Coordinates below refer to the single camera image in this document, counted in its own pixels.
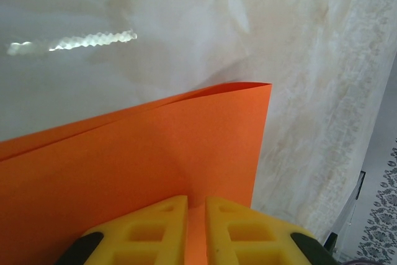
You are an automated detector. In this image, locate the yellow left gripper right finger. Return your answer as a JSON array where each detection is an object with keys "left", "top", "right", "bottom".
[{"left": 205, "top": 195, "right": 335, "bottom": 265}]

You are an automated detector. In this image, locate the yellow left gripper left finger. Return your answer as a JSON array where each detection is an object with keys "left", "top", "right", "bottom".
[{"left": 58, "top": 195, "right": 189, "bottom": 265}]

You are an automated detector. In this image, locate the orange square paper sheet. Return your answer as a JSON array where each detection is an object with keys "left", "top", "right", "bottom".
[{"left": 0, "top": 81, "right": 273, "bottom": 265}]

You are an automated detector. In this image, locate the aluminium side floor rail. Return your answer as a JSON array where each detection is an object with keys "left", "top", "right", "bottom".
[{"left": 324, "top": 170, "right": 367, "bottom": 247}]

